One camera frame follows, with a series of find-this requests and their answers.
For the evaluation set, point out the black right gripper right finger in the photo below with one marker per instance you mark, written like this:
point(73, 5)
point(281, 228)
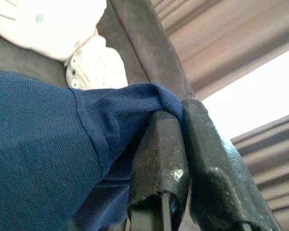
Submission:
point(219, 168)

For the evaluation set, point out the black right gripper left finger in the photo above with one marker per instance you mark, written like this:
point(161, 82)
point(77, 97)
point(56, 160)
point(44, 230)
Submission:
point(159, 156)

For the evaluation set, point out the navy garment orange stripe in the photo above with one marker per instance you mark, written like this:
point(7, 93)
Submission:
point(50, 144)

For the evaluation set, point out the grey totoro pillow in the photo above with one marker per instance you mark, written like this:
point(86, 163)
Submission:
point(98, 67)

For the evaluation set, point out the dark grey sofa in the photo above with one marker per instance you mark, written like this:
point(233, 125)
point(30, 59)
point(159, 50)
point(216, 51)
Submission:
point(144, 36)

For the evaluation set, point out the pink cat face pillow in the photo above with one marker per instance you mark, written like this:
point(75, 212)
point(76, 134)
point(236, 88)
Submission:
point(38, 24)

